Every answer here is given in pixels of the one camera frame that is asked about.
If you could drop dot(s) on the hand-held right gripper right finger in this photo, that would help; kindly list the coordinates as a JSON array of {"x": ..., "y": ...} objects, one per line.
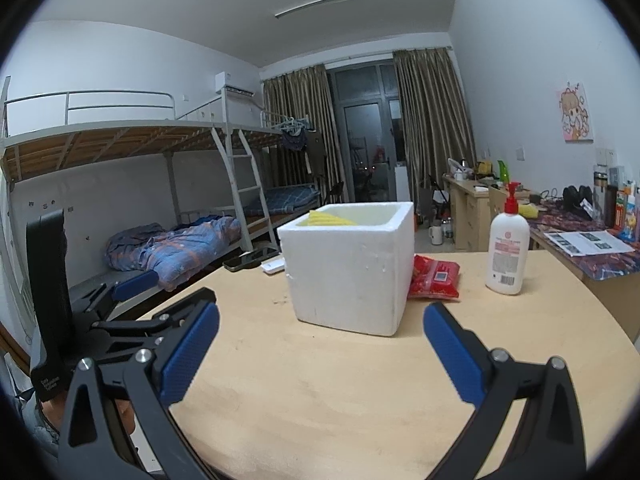
[{"x": 452, "y": 355}]

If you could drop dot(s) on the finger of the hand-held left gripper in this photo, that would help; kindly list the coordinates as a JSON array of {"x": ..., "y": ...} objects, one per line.
[
  {"x": 135, "y": 284},
  {"x": 170, "y": 312}
]

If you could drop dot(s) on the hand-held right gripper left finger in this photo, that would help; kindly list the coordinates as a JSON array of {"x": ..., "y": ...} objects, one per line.
[{"x": 192, "y": 350}]

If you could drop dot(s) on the white foam box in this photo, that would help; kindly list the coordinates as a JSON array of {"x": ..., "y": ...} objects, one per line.
[{"x": 345, "y": 280}]

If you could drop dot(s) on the blue patterned blanket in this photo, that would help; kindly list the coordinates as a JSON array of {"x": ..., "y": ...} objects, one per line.
[{"x": 190, "y": 250}]

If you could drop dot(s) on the red wet wipes packet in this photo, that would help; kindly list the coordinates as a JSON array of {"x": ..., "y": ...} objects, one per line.
[{"x": 435, "y": 277}]

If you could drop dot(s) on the black smartphone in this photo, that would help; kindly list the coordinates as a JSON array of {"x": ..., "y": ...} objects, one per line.
[{"x": 250, "y": 259}]

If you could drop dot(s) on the white pump lotion bottle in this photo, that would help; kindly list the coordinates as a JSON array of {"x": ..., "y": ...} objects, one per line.
[{"x": 507, "y": 255}]

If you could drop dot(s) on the white remote control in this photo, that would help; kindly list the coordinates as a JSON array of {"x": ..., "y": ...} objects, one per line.
[{"x": 274, "y": 265}]

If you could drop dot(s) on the light wooden desk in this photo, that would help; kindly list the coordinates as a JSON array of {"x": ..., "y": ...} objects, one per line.
[{"x": 470, "y": 220}]

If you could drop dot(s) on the white metal bunk bed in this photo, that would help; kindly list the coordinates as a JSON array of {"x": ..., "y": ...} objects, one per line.
[
  {"x": 260, "y": 137},
  {"x": 100, "y": 145}
]

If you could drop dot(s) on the white bunk bed ladder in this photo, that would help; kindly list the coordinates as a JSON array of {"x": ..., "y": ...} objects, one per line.
[{"x": 250, "y": 188}]

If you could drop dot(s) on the wooden chair with smiley cutout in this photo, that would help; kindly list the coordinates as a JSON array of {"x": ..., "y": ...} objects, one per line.
[{"x": 495, "y": 205}]

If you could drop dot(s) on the small yellow cloth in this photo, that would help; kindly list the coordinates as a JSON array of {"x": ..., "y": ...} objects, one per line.
[{"x": 527, "y": 210}]

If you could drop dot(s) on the blue plaid mattress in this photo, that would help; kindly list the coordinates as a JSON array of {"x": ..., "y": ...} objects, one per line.
[{"x": 290, "y": 197}]

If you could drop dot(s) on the printed paper sheets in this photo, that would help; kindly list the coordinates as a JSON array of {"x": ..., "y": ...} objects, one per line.
[{"x": 585, "y": 242}]

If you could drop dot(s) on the desk with patterned cloth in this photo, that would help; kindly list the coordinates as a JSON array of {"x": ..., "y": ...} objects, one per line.
[{"x": 610, "y": 265}]

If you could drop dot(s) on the yellow bag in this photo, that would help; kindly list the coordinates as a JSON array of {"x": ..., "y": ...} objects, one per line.
[{"x": 483, "y": 167}]

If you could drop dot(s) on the black headphones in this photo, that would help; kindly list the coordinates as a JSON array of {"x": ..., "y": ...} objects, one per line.
[{"x": 577, "y": 199}]

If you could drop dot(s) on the black folding chair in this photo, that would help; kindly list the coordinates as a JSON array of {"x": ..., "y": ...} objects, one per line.
[{"x": 336, "y": 192}]

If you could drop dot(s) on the dark hanging clothes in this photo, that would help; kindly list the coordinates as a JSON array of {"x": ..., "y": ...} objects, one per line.
[{"x": 305, "y": 152}]

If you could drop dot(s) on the dark thermos flask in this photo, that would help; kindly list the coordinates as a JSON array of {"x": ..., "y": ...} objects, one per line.
[{"x": 611, "y": 205}]

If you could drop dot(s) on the teal clothes hanger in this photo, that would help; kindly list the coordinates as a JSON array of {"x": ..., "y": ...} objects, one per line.
[{"x": 287, "y": 124}]

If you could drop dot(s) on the silver thermos flask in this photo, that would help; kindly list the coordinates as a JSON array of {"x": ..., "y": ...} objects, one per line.
[{"x": 600, "y": 187}]

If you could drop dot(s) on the orange carton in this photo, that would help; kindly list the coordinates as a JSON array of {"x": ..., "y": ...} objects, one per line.
[{"x": 622, "y": 210}]

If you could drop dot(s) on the white air conditioner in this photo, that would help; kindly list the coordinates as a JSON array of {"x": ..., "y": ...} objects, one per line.
[{"x": 232, "y": 82}]

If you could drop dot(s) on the brown curtain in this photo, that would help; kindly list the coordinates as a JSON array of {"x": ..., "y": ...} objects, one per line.
[
  {"x": 430, "y": 110},
  {"x": 295, "y": 105}
]

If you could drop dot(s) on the glass balcony door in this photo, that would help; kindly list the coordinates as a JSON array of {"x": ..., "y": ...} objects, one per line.
[{"x": 362, "y": 130}]

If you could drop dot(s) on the ceiling tube light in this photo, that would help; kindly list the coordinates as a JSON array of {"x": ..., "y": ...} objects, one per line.
[{"x": 320, "y": 5}]

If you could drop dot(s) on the white wall socket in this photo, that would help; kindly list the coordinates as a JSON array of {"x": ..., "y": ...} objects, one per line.
[{"x": 605, "y": 157}]

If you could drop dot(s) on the pink cartoon wall poster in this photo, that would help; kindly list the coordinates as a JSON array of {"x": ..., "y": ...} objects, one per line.
[{"x": 575, "y": 112}]

